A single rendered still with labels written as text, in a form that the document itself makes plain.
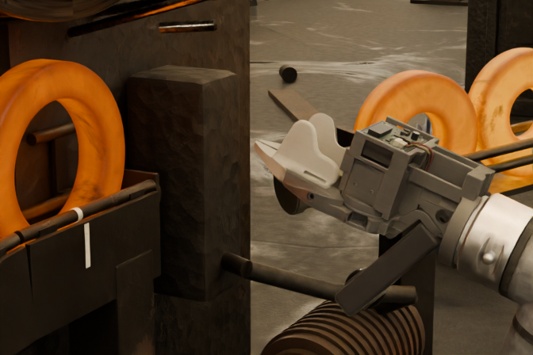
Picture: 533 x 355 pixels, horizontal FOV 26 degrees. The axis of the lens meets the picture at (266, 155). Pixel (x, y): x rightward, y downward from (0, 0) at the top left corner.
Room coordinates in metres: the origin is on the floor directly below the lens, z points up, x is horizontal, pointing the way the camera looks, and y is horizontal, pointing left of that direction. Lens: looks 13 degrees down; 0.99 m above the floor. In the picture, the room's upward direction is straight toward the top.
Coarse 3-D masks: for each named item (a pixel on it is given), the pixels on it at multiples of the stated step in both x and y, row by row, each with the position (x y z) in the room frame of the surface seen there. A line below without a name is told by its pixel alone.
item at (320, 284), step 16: (224, 256) 1.16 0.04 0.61; (240, 272) 1.14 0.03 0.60; (256, 272) 1.13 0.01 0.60; (272, 272) 1.14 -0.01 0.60; (288, 272) 1.16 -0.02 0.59; (288, 288) 1.15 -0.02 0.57; (304, 288) 1.16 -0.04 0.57; (320, 288) 1.17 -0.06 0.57; (336, 288) 1.18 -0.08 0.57; (400, 288) 1.19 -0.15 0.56; (384, 304) 1.21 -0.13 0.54; (400, 304) 1.20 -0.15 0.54
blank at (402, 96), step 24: (408, 72) 1.30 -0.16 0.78; (384, 96) 1.26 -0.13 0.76; (408, 96) 1.27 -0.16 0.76; (432, 96) 1.29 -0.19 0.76; (456, 96) 1.30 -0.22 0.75; (360, 120) 1.27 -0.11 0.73; (384, 120) 1.26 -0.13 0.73; (432, 120) 1.32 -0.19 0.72; (456, 120) 1.30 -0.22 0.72; (456, 144) 1.30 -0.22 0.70
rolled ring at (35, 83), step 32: (32, 64) 0.97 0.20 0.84; (64, 64) 0.98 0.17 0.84; (0, 96) 0.93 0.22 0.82; (32, 96) 0.95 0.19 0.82; (64, 96) 0.98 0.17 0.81; (96, 96) 1.02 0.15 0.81; (0, 128) 0.91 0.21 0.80; (96, 128) 1.03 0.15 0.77; (0, 160) 0.91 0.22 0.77; (96, 160) 1.03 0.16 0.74; (0, 192) 0.91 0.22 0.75; (96, 192) 1.02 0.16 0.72; (0, 224) 0.91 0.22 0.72
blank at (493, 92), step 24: (528, 48) 1.37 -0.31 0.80; (480, 72) 1.35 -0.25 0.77; (504, 72) 1.33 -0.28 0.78; (528, 72) 1.35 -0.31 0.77; (480, 96) 1.33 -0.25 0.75; (504, 96) 1.33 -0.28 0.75; (480, 120) 1.32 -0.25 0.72; (504, 120) 1.34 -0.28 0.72; (480, 144) 1.33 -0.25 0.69; (528, 168) 1.35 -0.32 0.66
